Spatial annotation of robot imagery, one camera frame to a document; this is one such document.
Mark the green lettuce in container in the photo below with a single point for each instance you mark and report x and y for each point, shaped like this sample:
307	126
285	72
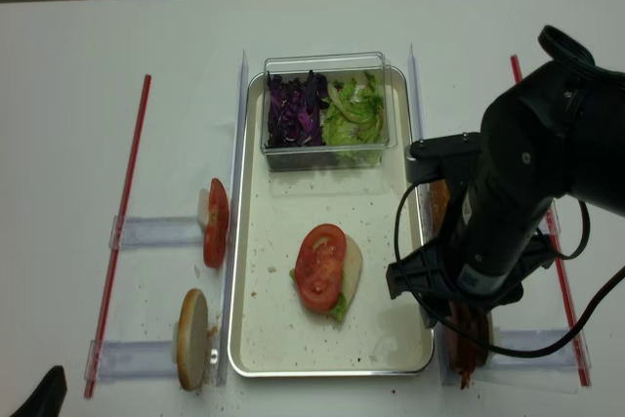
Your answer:
355	115

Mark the clear pusher track lower right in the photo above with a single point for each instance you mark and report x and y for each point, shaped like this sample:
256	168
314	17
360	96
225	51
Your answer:
529	340

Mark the clear long rail right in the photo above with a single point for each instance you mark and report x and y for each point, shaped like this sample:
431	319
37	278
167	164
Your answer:
447	377

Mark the clear pusher track lower left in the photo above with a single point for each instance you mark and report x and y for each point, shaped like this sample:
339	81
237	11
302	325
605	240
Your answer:
111	361

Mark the clear plastic sheet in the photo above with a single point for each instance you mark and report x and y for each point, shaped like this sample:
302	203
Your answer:
564	381

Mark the tomato slice on stack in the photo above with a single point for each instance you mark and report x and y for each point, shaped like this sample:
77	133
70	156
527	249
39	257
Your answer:
319	268

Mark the clear long rail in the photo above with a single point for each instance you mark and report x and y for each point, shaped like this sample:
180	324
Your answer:
237	163
447	377

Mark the bun base with lettuce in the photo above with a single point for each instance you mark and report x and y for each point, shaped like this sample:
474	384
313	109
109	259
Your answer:
351	276

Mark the purple cabbage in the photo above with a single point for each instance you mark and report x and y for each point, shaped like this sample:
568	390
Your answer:
296	105

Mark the red right guide rail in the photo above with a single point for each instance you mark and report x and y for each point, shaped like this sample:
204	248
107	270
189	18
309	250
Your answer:
578	342

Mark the clear long rail left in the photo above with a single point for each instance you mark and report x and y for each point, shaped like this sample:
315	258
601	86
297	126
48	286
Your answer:
237	163

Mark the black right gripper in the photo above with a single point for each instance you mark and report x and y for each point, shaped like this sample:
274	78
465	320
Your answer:
424	273

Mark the white pusher block upper left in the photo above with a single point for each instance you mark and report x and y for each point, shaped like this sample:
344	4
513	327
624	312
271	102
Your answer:
203	214

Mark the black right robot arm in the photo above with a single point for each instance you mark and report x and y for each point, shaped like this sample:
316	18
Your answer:
559	131

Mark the red guide rail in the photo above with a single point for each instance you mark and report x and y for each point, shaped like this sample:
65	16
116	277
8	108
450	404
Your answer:
578	342
96	351

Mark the red left guide rail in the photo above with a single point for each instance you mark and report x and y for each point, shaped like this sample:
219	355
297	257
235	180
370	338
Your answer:
96	351

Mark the bun bottom half standing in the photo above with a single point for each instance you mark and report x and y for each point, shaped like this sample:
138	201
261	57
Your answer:
191	344

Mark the standing meat slices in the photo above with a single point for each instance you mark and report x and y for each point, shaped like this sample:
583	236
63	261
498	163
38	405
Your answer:
464	356

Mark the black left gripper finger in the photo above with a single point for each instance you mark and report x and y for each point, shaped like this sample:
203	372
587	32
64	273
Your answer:
47	398

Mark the clear plastic salad container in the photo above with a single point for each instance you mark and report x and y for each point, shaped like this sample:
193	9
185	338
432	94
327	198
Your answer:
340	67

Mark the standing tomato slices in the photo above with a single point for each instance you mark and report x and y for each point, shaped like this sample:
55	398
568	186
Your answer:
216	230

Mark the clear pusher track upper left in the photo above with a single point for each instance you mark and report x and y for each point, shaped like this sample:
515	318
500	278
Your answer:
154	232

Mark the metal tray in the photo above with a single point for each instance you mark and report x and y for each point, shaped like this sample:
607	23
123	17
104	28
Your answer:
271	333

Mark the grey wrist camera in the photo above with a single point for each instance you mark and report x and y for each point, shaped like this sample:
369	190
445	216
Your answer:
451	158

